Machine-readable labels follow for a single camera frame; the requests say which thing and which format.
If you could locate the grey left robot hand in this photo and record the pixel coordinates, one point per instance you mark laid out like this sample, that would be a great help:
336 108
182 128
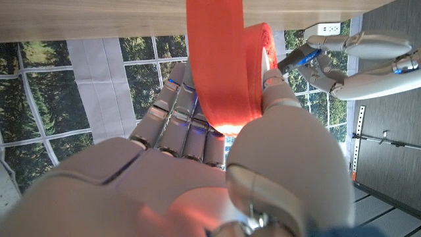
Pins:
371 82

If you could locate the orange satin ribbon roll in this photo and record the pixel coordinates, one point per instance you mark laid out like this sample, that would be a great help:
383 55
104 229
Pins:
220 66

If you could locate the white power strip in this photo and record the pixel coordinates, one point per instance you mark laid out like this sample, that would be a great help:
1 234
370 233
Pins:
324 30

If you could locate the printed window forest backdrop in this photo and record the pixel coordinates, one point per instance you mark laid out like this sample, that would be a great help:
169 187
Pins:
98 85

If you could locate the white perforated wall rail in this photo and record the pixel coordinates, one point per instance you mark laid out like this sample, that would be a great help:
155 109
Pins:
358 141

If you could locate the metal wall bar with hook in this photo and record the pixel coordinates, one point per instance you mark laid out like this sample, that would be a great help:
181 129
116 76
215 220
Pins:
388 141

